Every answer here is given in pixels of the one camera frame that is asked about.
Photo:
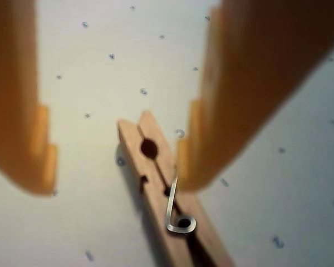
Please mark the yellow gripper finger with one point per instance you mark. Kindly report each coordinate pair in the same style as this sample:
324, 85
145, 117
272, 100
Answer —
14, 97
239, 83

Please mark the wooden clothespin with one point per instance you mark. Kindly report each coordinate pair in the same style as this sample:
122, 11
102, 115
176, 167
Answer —
156, 180

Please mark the white dotted paper sheet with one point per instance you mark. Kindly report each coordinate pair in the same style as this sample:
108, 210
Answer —
114, 55

